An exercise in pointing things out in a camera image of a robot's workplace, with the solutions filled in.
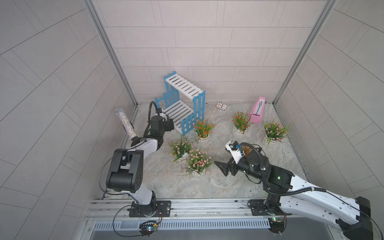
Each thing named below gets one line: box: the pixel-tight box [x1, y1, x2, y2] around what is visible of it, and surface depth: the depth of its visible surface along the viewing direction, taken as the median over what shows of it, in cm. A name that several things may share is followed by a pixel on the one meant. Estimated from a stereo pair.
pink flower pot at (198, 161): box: [184, 149, 213, 175], surface depth 72 cm
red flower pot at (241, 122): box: [232, 111, 255, 135], surface depth 93 cm
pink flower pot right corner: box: [264, 121, 290, 145], surface depth 86 cm
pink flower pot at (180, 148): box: [168, 136, 195, 163], surface depth 80 cm
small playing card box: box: [215, 102, 228, 112], surface depth 115 cm
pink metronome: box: [250, 96, 266, 124], surface depth 101 cm
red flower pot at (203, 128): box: [193, 119, 215, 145], surface depth 91 cm
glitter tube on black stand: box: [115, 107, 143, 147], surface depth 79 cm
